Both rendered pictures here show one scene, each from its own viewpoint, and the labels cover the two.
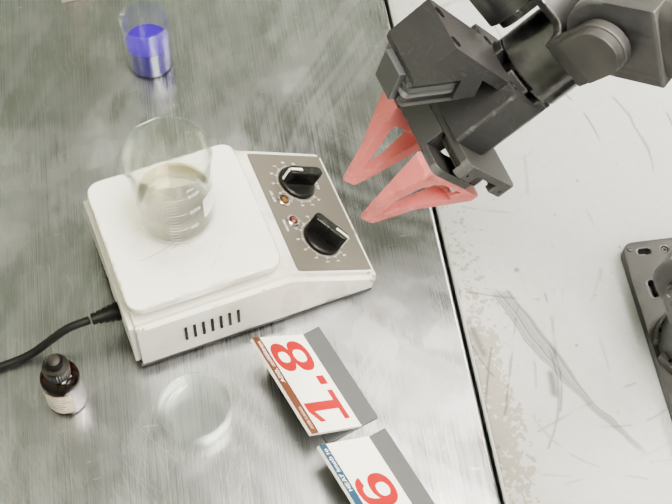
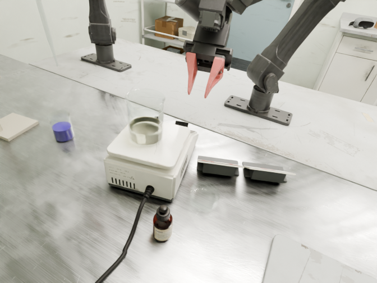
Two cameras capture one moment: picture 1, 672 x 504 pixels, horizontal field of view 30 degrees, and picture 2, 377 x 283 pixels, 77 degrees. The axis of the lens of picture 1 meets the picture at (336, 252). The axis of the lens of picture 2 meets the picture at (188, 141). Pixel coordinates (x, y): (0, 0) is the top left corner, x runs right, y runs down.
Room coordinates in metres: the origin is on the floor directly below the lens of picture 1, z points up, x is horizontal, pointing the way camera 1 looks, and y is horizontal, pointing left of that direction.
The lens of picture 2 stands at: (0.25, 0.35, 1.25)
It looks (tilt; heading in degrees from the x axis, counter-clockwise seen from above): 37 degrees down; 305
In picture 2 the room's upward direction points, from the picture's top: 7 degrees clockwise
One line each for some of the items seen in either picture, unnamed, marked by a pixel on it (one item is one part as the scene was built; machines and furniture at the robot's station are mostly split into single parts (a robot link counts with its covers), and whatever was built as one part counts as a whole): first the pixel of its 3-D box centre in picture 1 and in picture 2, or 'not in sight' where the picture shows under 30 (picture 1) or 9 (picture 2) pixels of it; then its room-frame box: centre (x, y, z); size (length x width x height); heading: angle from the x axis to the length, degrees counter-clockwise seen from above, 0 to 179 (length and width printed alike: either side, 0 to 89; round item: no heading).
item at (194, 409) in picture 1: (195, 410); (204, 196); (0.38, 0.10, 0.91); 0.06 x 0.06 x 0.02
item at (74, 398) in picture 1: (60, 379); (162, 220); (0.39, 0.20, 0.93); 0.03 x 0.03 x 0.07
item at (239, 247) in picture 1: (182, 226); (151, 140); (0.50, 0.12, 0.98); 0.12 x 0.12 x 0.01; 25
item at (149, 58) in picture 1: (147, 40); (61, 126); (0.72, 0.18, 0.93); 0.04 x 0.04 x 0.06
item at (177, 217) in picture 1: (168, 186); (145, 120); (0.50, 0.13, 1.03); 0.07 x 0.06 x 0.08; 114
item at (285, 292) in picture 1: (218, 245); (156, 149); (0.51, 0.09, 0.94); 0.22 x 0.13 x 0.08; 115
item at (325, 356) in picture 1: (314, 379); (219, 161); (0.40, 0.01, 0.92); 0.09 x 0.06 x 0.04; 34
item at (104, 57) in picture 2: not in sight; (105, 53); (1.05, -0.17, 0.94); 0.20 x 0.07 x 0.08; 12
